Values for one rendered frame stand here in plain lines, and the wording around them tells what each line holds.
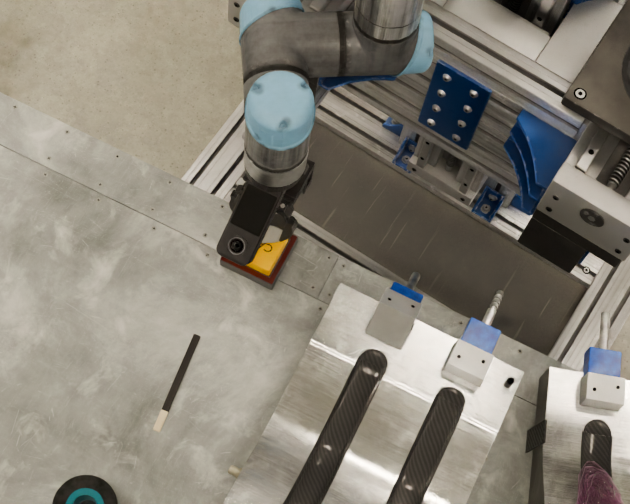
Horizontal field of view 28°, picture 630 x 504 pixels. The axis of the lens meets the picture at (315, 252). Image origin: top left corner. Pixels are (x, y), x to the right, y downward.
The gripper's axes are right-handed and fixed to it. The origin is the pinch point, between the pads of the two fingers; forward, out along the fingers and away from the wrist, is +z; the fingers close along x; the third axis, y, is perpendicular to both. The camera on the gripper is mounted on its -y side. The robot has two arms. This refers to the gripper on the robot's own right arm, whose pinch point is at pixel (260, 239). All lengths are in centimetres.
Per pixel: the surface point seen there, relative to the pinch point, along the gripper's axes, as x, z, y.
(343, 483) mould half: -24.0, -4.6, -25.5
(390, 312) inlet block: -20.1, -8.1, -4.3
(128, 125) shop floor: 50, 85, 43
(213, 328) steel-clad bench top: 0.4, 4.9, -12.5
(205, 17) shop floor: 48, 85, 75
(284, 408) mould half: -13.5, -3.4, -20.2
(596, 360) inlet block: -46.6, -2.0, 4.4
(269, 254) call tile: -1.9, 1.3, -0.9
